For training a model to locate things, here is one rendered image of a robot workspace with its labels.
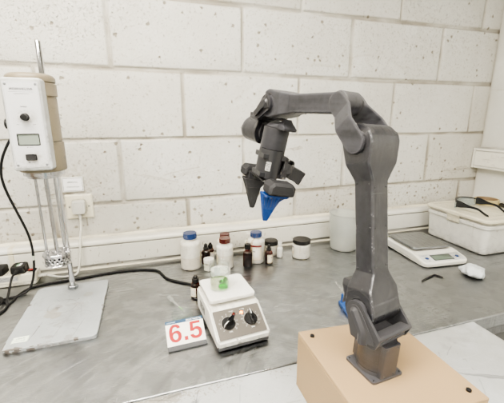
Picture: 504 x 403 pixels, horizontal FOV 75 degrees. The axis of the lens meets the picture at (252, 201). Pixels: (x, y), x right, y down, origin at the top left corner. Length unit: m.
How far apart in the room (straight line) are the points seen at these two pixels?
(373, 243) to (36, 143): 0.73
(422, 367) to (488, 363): 0.29
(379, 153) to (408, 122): 1.14
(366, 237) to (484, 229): 1.01
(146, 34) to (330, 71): 0.69
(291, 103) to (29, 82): 0.56
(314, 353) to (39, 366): 0.59
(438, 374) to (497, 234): 0.97
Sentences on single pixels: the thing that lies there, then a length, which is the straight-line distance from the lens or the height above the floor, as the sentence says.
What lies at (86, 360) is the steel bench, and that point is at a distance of 0.88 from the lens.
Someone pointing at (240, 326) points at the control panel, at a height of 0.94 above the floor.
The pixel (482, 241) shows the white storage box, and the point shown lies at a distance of 1.55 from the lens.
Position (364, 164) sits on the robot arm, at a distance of 0.52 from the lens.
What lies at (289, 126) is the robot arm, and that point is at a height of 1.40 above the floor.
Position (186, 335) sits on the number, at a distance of 0.86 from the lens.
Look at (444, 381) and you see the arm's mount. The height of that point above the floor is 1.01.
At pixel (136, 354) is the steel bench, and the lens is 0.86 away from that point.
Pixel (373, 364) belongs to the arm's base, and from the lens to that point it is 0.61.
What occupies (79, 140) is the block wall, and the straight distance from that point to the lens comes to 1.26.
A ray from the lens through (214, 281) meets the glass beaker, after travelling 0.86.
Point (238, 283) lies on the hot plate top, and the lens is 0.91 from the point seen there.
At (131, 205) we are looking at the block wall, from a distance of 1.27.
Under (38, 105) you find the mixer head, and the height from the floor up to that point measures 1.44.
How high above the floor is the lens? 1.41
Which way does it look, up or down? 14 degrees down
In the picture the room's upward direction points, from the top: straight up
